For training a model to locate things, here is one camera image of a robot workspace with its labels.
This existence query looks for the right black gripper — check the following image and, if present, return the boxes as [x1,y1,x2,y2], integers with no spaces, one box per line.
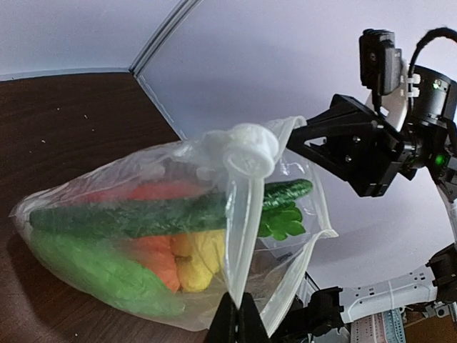
[286,94,403,197]

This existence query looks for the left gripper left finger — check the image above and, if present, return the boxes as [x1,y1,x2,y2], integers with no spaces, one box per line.
[204,292,238,343]

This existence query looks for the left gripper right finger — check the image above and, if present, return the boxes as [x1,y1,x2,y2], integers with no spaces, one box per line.
[238,293,271,343]

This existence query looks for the yellow toy pepper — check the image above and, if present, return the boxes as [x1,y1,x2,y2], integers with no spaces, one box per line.
[171,229,226,292]

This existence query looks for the orange toy pumpkin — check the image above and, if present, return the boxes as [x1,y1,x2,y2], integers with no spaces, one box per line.
[132,236,181,293]

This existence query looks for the green toy lettuce leaf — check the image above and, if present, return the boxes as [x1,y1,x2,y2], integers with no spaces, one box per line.
[257,203,306,241]

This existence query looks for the polka dot zip bag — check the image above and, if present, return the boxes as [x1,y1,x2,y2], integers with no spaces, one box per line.
[11,116,336,335]

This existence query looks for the dark green toy cucumber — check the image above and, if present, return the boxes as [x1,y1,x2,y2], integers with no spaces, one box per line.
[29,179,313,239]

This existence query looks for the light green toy gourd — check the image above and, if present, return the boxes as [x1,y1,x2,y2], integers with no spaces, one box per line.
[29,230,186,317]

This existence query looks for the orange toy carrot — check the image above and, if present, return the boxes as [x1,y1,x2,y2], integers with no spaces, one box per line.
[80,180,207,202]

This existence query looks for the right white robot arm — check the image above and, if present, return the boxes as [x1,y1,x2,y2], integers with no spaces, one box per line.
[279,66,456,337]

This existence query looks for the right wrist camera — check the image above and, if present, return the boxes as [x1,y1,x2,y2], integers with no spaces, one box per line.
[358,29,420,116]

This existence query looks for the right black cable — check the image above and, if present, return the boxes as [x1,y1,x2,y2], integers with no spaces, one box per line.
[406,26,457,79]

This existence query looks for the right aluminium frame post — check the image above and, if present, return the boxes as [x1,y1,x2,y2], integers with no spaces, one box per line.
[128,0,204,78]

